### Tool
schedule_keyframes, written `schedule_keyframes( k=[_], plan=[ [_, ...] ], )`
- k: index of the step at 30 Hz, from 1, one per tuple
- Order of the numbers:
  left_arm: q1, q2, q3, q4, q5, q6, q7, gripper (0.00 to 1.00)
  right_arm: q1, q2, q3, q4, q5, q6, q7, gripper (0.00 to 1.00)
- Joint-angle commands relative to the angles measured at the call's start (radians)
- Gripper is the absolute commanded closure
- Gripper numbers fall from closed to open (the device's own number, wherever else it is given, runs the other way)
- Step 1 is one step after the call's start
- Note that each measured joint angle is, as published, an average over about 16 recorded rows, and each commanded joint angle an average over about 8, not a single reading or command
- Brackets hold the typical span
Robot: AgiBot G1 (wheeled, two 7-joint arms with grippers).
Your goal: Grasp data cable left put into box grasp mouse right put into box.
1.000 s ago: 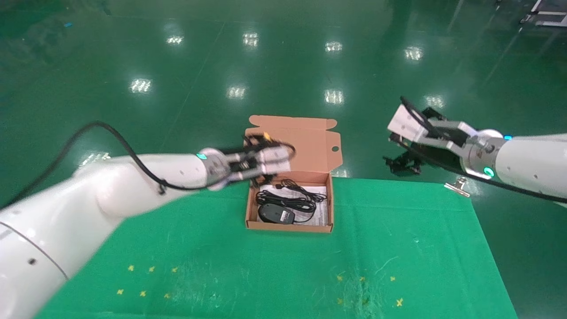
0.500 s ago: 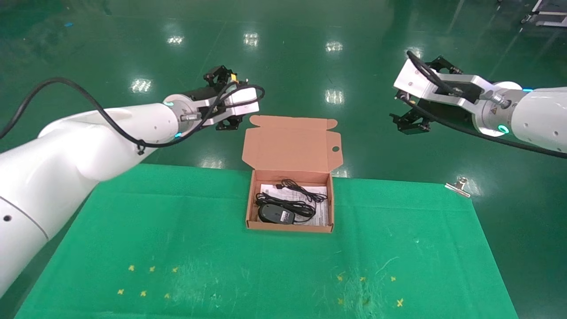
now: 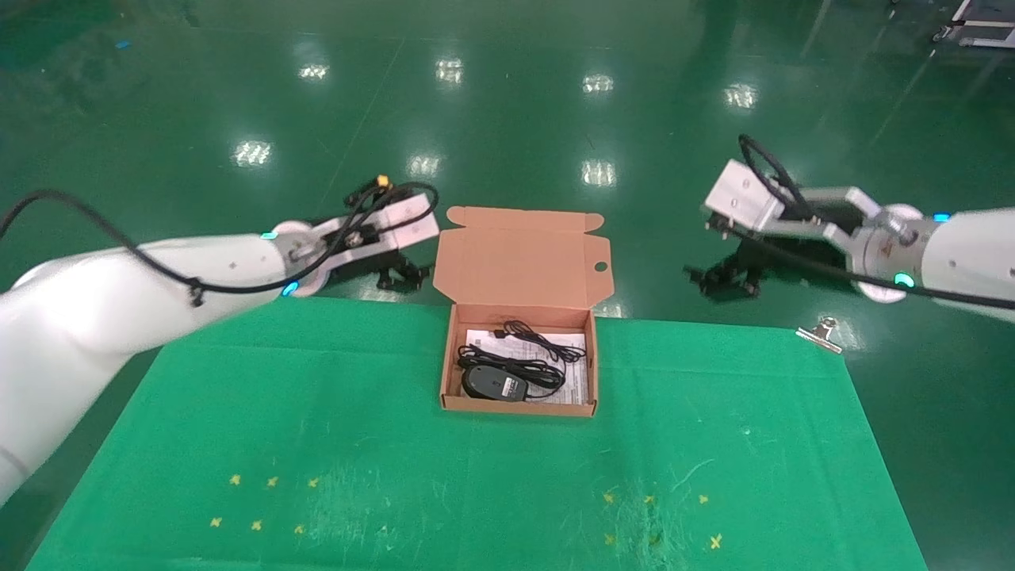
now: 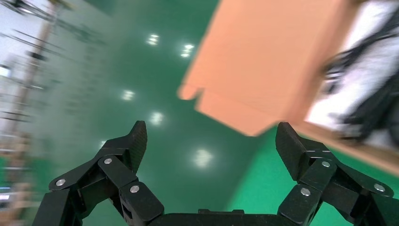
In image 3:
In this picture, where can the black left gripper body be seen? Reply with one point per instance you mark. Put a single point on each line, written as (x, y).
(365, 268)

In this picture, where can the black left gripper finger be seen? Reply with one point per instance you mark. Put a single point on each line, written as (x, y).
(396, 281)
(412, 270)

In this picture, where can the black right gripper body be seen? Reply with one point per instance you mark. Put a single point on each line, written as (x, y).
(793, 262)

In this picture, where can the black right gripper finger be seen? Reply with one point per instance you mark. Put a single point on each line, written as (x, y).
(733, 288)
(718, 271)

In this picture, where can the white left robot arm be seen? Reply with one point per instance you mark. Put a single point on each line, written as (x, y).
(119, 309)

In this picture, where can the open brown cardboard box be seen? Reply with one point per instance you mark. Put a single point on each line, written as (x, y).
(515, 262)

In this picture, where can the silver metal cloth clip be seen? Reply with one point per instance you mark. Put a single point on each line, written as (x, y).
(821, 335)

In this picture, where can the white printed paper sheet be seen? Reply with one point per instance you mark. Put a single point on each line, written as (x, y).
(484, 341)

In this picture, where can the green table cloth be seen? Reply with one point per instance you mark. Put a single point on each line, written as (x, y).
(396, 476)

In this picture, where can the white wheeled cart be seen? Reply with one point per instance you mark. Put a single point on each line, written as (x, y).
(983, 24)

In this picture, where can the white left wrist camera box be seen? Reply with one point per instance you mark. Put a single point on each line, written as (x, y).
(396, 222)

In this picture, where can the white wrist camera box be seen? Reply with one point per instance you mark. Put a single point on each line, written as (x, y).
(745, 194)
(396, 222)

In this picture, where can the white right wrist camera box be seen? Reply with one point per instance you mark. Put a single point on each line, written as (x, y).
(745, 194)

